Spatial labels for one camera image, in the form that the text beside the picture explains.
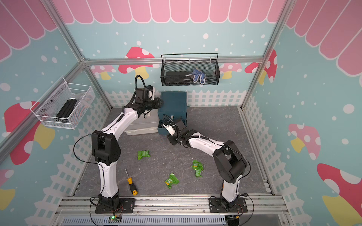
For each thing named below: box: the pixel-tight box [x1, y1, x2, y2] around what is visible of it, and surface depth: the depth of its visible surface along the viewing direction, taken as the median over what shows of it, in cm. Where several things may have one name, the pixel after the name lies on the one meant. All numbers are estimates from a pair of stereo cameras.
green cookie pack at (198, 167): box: [191, 159, 205, 178], surface depth 87 cm
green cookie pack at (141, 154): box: [137, 150, 151, 161], surface depth 94 cm
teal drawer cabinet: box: [157, 91, 188, 135], surface depth 96 cm
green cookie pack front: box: [164, 172, 180, 190], surface depth 83 cm
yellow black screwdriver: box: [124, 168, 139, 196], surface depth 82 cm
